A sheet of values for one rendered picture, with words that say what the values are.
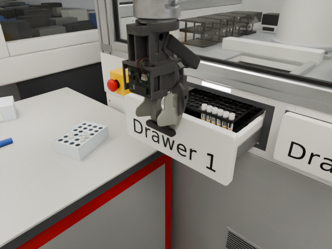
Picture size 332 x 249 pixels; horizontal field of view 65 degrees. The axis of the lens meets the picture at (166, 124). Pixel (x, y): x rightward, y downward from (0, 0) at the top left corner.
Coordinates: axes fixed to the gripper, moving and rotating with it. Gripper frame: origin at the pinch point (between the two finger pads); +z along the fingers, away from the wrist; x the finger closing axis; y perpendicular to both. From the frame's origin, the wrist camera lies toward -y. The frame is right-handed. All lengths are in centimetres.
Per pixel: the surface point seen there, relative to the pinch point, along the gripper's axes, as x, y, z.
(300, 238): 27.0, -17.9, 28.3
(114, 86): -31.1, -11.1, 2.7
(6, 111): -58, 13, 12
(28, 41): -80, -8, -4
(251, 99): 9.3, -17.9, -2.5
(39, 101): -66, -1, 15
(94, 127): -28.3, -0.4, 11.6
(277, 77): 13.9, -18.1, -8.5
